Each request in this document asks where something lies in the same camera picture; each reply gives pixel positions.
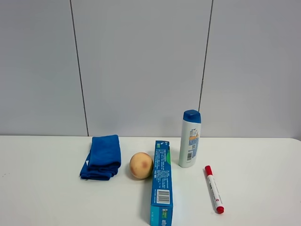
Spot folded blue microfiber cloth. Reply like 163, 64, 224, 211
79, 135, 121, 181

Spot blue toothpaste box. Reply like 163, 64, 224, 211
150, 140, 173, 226

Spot red whiteboard marker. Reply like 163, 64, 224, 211
205, 165, 224, 214

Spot yellow-red peach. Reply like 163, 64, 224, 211
129, 152, 153, 179

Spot white shampoo bottle blue cap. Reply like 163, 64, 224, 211
179, 110, 201, 168

